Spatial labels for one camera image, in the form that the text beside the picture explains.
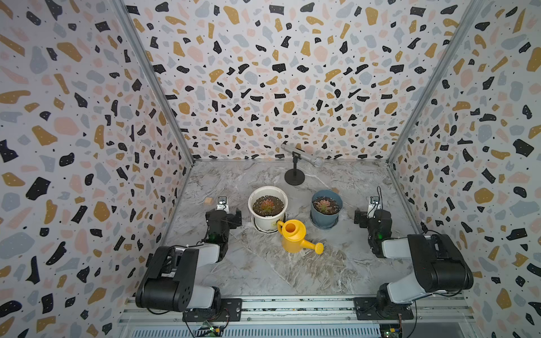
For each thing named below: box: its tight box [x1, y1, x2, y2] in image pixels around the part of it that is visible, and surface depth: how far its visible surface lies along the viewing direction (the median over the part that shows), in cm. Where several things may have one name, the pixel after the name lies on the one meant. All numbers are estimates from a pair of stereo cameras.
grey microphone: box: [281, 143, 325, 168], surface depth 99 cm
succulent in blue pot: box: [313, 199, 332, 214], surface depth 94 cm
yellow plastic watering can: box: [276, 218, 325, 255], surface depth 83 cm
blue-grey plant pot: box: [310, 189, 344, 229], surface depth 94 cm
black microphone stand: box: [284, 150, 306, 186], surface depth 115 cm
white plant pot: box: [247, 185, 289, 231], surface depth 92 cm
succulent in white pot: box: [261, 198, 276, 215], surface depth 92 cm
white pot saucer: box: [250, 216, 279, 235], surface depth 95 cm
